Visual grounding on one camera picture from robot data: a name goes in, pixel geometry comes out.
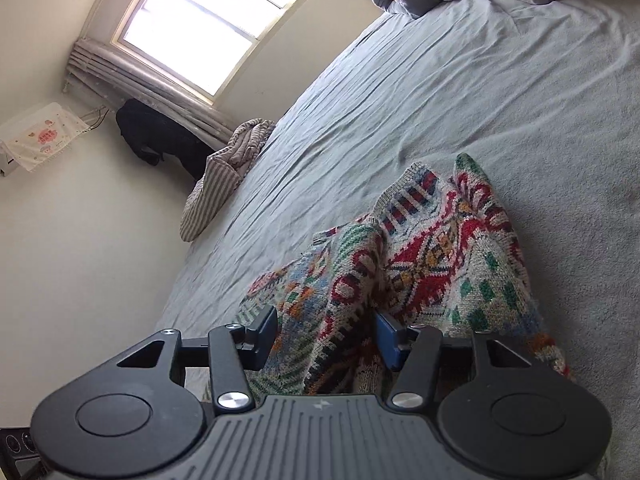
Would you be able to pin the striped folded blanket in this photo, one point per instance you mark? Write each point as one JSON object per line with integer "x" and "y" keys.
{"x": 215, "y": 180}

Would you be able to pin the pale patterned curtain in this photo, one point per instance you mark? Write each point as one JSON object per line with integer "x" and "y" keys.
{"x": 150, "y": 90}

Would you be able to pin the colourful patterned knit cardigan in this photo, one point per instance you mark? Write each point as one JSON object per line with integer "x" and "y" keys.
{"x": 450, "y": 260}

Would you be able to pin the black appliance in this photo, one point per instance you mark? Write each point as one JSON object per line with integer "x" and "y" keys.
{"x": 17, "y": 452}

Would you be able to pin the bed with grey sheet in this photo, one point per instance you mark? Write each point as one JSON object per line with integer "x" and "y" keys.
{"x": 450, "y": 85}

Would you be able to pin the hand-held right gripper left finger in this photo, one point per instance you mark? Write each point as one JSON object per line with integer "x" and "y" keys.
{"x": 267, "y": 335}

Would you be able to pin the window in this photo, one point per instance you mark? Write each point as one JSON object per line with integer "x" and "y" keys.
{"x": 215, "y": 20}

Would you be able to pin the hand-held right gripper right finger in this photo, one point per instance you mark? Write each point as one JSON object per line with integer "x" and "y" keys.
{"x": 387, "y": 340}

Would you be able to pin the black hanging coat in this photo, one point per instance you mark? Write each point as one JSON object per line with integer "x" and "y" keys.
{"x": 160, "y": 135}

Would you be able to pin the air conditioner with cloth cover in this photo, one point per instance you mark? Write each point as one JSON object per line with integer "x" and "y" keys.
{"x": 45, "y": 135}

